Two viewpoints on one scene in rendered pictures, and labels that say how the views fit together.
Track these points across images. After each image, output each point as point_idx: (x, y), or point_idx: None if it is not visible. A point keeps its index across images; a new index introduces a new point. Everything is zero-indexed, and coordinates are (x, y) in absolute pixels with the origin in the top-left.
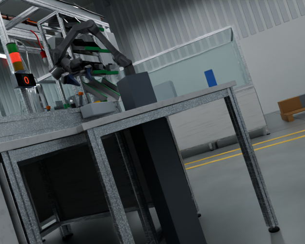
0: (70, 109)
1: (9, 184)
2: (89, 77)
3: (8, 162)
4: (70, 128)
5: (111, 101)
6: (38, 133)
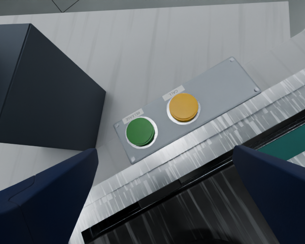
0: None
1: None
2: (77, 172)
3: None
4: None
5: (120, 120)
6: None
